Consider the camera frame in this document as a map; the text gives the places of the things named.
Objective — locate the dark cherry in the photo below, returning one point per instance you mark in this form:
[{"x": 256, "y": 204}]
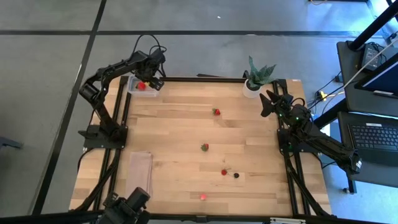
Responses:
[{"x": 236, "y": 175}]

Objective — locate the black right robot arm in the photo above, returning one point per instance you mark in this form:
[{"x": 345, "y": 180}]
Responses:
[{"x": 326, "y": 143}]

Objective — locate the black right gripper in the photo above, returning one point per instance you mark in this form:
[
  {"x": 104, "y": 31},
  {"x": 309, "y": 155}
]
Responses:
[{"x": 283, "y": 105}]

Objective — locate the black aluminium table frame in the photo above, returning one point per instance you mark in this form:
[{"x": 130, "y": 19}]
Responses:
[{"x": 202, "y": 79}]

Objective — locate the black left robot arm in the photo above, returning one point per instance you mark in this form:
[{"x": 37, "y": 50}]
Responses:
[{"x": 105, "y": 121}]

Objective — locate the beige folded cloth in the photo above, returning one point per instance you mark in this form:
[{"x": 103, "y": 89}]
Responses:
[{"x": 139, "y": 172}]

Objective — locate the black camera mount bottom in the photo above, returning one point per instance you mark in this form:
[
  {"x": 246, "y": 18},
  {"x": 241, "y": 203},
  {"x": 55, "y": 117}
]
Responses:
[{"x": 127, "y": 205}]

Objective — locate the yellow power plug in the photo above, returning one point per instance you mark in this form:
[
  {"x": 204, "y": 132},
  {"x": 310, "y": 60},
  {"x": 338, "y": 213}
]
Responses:
[{"x": 322, "y": 94}]

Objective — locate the clear plastic tupperware container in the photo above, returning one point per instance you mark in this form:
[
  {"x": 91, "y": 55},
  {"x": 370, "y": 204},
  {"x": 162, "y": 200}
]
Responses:
[{"x": 133, "y": 91}]

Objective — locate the black diagonal pole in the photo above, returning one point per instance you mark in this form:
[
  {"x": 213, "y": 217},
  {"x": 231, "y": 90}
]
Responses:
[{"x": 373, "y": 26}]

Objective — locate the pale red small fruit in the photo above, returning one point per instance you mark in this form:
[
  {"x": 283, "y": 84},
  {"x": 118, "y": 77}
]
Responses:
[{"x": 203, "y": 197}]

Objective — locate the black diagonal desk brace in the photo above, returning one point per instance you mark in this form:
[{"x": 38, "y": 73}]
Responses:
[{"x": 329, "y": 115}]

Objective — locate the black laptop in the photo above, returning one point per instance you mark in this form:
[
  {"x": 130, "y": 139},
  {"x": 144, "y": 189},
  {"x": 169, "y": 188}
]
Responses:
[{"x": 373, "y": 138}]

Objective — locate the dark grey chair leg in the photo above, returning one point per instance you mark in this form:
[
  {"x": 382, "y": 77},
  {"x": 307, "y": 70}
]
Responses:
[{"x": 9, "y": 143}]

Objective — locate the snake plant in white pot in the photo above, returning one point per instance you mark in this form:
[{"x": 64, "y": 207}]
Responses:
[{"x": 256, "y": 81}]

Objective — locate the red strawberry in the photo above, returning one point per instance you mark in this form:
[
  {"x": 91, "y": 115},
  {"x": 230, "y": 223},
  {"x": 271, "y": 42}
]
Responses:
[
  {"x": 216, "y": 112},
  {"x": 205, "y": 147},
  {"x": 141, "y": 86}
]

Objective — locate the black desk monitor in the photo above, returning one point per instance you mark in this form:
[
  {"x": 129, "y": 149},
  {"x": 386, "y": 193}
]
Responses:
[{"x": 381, "y": 79}]

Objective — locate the black power adapter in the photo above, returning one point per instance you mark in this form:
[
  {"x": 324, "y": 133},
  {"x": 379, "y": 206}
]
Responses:
[{"x": 371, "y": 56}]

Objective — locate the red cherry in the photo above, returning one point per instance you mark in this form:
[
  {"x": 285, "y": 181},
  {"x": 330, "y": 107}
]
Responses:
[{"x": 224, "y": 172}]

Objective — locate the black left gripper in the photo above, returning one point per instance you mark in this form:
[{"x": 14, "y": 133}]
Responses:
[{"x": 147, "y": 68}]

